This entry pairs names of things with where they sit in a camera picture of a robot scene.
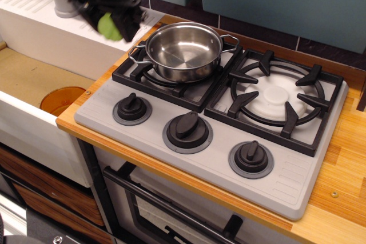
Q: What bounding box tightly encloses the black right burner grate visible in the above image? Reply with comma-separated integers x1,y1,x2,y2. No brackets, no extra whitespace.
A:
205,50,348,157

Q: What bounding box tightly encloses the wooden drawer front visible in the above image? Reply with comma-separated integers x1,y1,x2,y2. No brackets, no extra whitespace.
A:
1,144,113,243

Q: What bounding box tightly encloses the grey toy stove top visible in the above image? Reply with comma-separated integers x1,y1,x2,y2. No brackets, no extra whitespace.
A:
73,23,349,222

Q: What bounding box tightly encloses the white toy sink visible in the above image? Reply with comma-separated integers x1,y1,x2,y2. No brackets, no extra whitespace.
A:
0,0,165,189

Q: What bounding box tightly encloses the orange plastic drain plate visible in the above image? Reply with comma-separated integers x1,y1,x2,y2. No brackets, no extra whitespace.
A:
40,86,86,117

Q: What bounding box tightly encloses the black burner grate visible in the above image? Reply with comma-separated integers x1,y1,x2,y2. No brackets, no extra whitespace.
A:
205,50,348,157
112,44,242,112

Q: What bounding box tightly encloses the black stove knob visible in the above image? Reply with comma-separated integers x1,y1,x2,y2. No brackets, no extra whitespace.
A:
162,111,213,154
112,93,152,126
228,141,275,179

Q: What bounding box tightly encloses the black left stove knob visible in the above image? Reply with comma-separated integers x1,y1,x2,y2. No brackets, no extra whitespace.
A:
112,93,152,126

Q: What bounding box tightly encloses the green toy cauliflower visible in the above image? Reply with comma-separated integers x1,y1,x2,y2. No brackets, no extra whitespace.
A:
97,13,123,41

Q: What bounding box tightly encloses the black middle stove knob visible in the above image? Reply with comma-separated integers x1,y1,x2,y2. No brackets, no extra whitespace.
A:
162,111,213,154

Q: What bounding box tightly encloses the black right stove knob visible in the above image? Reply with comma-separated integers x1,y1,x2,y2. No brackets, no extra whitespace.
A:
228,141,275,179

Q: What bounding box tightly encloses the black left burner grate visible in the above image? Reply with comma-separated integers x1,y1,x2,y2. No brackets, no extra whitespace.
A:
112,44,242,112

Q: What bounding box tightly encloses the oven door with black handle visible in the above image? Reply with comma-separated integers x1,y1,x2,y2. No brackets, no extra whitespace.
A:
102,162,293,243

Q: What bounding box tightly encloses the stainless steel pot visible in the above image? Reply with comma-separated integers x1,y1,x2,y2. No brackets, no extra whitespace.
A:
128,22,240,83

